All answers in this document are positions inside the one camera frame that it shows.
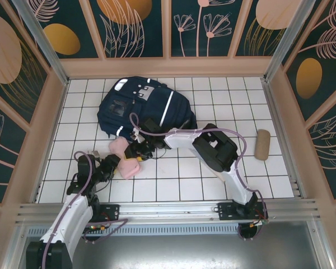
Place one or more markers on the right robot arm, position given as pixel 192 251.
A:
pixel 215 148

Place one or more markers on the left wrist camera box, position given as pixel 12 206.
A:
pixel 95 153

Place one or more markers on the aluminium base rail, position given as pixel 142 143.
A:
pixel 168 210

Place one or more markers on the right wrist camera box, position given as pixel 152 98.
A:
pixel 137 137

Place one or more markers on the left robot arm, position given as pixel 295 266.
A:
pixel 67 218

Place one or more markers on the aluminium side rail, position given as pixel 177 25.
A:
pixel 275 112

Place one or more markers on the navy blue backpack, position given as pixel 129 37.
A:
pixel 173 106

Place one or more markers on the beige glasses case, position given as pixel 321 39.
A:
pixel 262 144

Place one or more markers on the grey metal plate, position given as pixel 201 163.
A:
pixel 168 252

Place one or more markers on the pink pencil case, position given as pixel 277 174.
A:
pixel 128 168

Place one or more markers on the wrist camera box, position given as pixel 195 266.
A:
pixel 137 137
pixel 95 153

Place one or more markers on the aluminium corner post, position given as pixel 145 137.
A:
pixel 291 33
pixel 42 36

